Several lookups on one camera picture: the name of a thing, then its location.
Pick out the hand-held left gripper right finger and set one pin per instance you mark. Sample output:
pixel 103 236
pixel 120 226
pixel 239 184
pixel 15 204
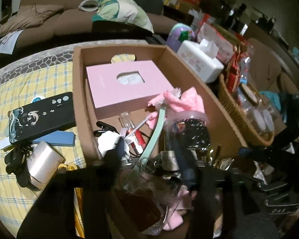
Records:
pixel 186 175

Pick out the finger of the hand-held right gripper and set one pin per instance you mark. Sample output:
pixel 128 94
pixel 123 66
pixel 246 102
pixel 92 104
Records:
pixel 259 155

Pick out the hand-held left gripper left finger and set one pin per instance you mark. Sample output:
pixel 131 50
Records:
pixel 109 163

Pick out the small metal scissors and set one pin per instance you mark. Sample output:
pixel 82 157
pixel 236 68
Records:
pixel 147 169

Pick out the cardboard box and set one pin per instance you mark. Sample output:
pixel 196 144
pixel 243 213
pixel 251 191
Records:
pixel 79 92

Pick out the white crumpled tissue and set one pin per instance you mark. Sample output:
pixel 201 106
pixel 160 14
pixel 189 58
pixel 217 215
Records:
pixel 109 142

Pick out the grey thread spool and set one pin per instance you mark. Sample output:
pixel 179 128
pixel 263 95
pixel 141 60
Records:
pixel 170 160

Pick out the clear red cosmetic tube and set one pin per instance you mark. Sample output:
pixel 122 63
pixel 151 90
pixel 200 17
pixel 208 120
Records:
pixel 137 139

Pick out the clear glass jar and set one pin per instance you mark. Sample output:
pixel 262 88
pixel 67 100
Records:
pixel 261 118

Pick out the gold foil wrapper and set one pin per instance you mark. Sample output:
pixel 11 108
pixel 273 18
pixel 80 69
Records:
pixel 221 159

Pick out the gold shiny trinket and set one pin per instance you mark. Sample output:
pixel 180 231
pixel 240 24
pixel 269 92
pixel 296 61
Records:
pixel 68 167

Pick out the clear plastic cup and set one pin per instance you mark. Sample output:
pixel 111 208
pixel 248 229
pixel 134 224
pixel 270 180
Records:
pixel 194 134

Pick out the pink cloth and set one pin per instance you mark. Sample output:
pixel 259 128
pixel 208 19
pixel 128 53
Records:
pixel 191 99
pixel 174 219

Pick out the mint green hair band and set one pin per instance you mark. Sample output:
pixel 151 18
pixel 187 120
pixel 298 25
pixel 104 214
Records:
pixel 154 139

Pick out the wicker basket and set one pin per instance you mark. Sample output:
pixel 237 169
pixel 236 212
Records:
pixel 234 109

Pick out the dark brown pouch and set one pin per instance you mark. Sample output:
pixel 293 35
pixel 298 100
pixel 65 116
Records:
pixel 139 209

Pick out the blue nail file block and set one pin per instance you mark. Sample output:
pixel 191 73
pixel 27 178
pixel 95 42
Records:
pixel 59 139

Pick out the brown lidded glass jar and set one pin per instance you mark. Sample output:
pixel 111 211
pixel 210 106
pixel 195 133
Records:
pixel 250 94

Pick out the silver cylindrical container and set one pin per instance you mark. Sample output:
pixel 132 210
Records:
pixel 43 159

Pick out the pink box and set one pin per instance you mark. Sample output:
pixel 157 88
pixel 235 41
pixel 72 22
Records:
pixel 109 92

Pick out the black printed phone case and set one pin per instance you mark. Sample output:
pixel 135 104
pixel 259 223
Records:
pixel 44 119

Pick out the red snack packet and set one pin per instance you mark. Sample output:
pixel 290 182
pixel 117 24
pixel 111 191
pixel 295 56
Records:
pixel 234 74

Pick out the clear plastic bottle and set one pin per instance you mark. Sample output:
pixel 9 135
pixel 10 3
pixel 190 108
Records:
pixel 244 69

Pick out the pale yellow card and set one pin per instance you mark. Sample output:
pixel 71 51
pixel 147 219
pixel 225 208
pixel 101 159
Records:
pixel 123 57

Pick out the yellow checked cloth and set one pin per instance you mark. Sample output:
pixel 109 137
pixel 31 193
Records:
pixel 39 79

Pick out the white tissue box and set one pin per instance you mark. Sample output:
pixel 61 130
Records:
pixel 196 57

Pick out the black remote control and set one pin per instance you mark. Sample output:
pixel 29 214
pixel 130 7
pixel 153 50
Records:
pixel 155 39

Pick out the purple round container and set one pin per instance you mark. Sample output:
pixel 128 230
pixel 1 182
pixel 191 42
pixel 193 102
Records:
pixel 179 36

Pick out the green printed pillow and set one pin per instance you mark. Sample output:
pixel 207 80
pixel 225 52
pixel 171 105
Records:
pixel 124 10

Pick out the printed paper sheet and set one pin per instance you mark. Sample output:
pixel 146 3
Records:
pixel 6 42

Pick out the white tape roll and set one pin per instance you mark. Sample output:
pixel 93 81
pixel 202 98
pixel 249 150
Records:
pixel 81 5

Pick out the black cushion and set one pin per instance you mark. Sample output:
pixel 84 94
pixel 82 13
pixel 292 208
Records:
pixel 147 2

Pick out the brown blanket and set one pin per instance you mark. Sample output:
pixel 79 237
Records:
pixel 27 20

